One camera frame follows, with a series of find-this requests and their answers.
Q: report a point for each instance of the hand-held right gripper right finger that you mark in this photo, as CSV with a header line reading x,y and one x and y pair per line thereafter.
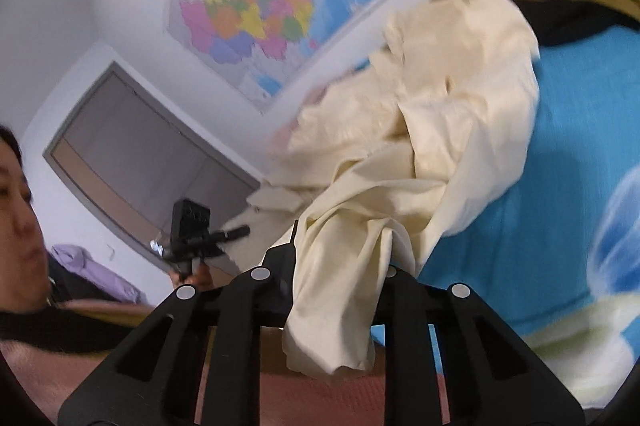
x,y
400,296

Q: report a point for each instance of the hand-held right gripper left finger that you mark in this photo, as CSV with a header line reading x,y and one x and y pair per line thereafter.
x,y
280,266

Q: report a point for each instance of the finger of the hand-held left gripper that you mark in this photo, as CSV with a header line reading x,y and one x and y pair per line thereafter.
x,y
232,233

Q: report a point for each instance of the cream garment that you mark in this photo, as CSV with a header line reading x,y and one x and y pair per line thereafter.
x,y
425,130

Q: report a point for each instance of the person's left hand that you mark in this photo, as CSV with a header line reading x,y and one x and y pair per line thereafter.
x,y
202,278

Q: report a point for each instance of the purple cloth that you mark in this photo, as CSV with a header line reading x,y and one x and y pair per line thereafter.
x,y
85,261

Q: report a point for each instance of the pink garment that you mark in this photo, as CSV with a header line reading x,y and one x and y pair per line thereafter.
x,y
314,94

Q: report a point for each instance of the person's head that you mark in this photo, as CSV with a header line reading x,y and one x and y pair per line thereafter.
x,y
20,231

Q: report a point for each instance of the blue floral bed sheet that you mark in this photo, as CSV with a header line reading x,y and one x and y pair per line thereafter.
x,y
550,145

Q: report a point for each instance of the black garment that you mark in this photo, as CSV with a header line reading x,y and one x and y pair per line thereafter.
x,y
565,20

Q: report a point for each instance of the brown door with grey frame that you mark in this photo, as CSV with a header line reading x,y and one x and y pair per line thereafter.
x,y
125,165

